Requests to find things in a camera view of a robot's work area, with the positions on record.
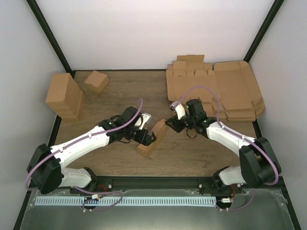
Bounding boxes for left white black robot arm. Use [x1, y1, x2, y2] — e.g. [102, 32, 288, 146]
[25, 106, 156, 194]

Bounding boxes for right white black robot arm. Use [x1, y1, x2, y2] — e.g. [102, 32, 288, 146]
[166, 99, 281, 193]

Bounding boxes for small folded cardboard box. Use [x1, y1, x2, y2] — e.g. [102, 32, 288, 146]
[84, 70, 109, 93]

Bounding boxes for low folded cardboard box stack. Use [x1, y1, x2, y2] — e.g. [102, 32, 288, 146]
[54, 91, 85, 122]

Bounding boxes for tall folded cardboard box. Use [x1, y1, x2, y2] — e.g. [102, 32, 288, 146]
[46, 73, 81, 110]

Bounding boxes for stack of flat cardboard blanks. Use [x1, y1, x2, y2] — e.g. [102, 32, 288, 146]
[166, 55, 222, 116]

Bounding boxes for large flat cardboard blanks stack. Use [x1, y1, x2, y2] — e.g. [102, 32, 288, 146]
[213, 61, 265, 121]

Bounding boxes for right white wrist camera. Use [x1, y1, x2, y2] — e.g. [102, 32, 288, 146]
[170, 101, 186, 120]

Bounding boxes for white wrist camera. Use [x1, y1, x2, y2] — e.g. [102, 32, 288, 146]
[170, 101, 186, 120]
[134, 113, 152, 130]

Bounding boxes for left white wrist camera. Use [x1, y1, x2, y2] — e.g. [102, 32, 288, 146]
[134, 113, 152, 130]

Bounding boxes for black aluminium frame rail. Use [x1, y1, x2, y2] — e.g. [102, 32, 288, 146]
[31, 176, 283, 190]

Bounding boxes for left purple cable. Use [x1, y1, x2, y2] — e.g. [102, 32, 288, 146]
[25, 98, 144, 213]

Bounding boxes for purple cable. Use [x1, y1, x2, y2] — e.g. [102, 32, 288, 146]
[172, 85, 280, 212]
[25, 98, 144, 213]

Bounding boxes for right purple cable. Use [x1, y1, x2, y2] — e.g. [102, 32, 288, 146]
[172, 85, 280, 212]

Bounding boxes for grey metal base plate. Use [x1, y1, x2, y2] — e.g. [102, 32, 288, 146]
[21, 189, 294, 230]

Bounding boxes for light blue slotted cable duct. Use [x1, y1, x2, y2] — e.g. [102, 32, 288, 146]
[35, 196, 216, 207]

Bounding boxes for right black frame post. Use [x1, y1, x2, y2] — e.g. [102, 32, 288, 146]
[243, 0, 284, 63]

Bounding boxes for black frame post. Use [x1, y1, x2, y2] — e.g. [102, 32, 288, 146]
[243, 0, 284, 63]
[26, 0, 72, 73]

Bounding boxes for left black frame post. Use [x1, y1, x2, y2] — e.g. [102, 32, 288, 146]
[26, 0, 72, 73]

